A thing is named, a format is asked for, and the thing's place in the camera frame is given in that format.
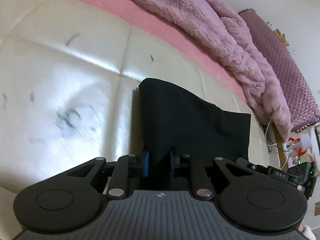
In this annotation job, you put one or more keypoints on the fluffy mauve blanket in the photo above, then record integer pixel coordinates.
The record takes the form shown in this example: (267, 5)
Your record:
(226, 38)

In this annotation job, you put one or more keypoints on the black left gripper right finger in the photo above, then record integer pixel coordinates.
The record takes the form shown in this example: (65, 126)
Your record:
(176, 166)

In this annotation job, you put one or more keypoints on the cluttered bedside items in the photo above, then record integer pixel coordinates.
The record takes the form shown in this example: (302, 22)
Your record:
(301, 147)

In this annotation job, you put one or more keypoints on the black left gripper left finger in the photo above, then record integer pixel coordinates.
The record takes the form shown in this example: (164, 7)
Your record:
(143, 163)

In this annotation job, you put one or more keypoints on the purple dotted pillow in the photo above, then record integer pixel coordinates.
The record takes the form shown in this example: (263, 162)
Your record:
(273, 45)

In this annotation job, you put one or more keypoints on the black pants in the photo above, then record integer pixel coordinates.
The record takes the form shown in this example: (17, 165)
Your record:
(174, 120)

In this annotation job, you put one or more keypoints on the pink bed sheet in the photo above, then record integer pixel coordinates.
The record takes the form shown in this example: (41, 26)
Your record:
(170, 33)

